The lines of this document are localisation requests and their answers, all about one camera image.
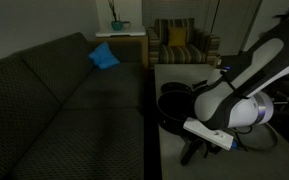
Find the dark grey fabric sofa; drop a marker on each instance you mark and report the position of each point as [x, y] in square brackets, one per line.
[63, 118]

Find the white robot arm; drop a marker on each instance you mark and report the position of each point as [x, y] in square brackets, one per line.
[236, 98]

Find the large black cooking pot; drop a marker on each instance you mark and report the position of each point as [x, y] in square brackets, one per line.
[174, 108]

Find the glass pot lid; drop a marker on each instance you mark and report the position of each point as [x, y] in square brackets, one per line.
[256, 138]

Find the white coffee table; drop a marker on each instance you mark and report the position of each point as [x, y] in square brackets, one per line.
[226, 165]

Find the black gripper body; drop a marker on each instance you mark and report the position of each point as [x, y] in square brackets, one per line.
[214, 149]

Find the black frying pan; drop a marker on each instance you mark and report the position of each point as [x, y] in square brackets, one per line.
[175, 86]

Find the striped fabric armchair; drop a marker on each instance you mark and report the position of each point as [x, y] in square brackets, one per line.
[201, 46]

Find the yellow cushion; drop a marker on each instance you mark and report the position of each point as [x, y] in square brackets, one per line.
[177, 36]

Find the wooden side table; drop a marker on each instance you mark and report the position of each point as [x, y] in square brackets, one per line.
[137, 34]

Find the teal potted plant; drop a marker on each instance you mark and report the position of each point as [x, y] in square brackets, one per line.
[116, 24]

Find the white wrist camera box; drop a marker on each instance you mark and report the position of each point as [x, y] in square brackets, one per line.
[217, 137]

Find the blue throw pillow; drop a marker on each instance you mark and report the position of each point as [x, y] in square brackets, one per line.
[102, 56]

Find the small white bowl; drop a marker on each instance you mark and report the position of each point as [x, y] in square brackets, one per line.
[126, 25]

